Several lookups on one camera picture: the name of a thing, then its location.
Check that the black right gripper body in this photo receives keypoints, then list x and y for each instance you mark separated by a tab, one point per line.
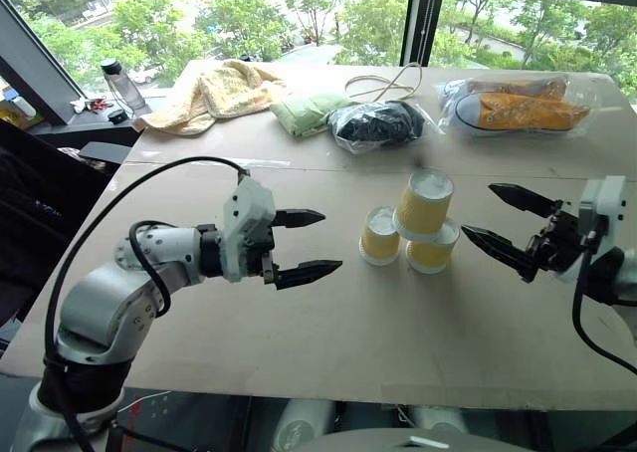
560	243

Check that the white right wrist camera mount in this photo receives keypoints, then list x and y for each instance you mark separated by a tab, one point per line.
604	200

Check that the folded light green cloth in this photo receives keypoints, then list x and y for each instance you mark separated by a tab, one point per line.
303	111

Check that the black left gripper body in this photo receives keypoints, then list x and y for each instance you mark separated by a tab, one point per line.
269	268

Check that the orange sneakers in plastic bag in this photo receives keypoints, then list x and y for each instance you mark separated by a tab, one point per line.
522	111

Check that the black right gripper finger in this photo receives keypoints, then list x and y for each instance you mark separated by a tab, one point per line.
502	250
525	198

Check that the pale yellow towel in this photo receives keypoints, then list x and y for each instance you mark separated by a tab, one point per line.
219	93

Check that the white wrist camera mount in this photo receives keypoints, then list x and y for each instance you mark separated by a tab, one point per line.
246	223
604	200

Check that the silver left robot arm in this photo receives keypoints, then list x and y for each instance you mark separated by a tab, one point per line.
104	297

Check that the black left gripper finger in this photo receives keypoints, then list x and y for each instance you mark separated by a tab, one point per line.
306	273
298	218

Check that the yellow paper cup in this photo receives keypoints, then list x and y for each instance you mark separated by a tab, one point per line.
379	240
430	255
423	205

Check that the grey robot torso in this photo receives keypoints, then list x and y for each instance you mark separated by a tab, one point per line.
398	442

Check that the clear water bottle black cap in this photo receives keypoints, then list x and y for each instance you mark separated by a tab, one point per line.
124	88

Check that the white and red small items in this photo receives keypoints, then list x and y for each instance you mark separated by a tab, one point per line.
89	104

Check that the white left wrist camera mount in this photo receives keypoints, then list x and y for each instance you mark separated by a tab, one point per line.
246	223

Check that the black item in plastic bag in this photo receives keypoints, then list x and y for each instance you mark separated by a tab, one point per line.
373	123

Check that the black chair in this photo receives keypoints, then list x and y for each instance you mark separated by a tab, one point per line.
45	208

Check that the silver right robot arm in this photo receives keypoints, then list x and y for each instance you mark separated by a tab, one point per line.
609	275

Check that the small black round object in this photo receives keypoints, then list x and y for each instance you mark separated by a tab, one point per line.
116	115

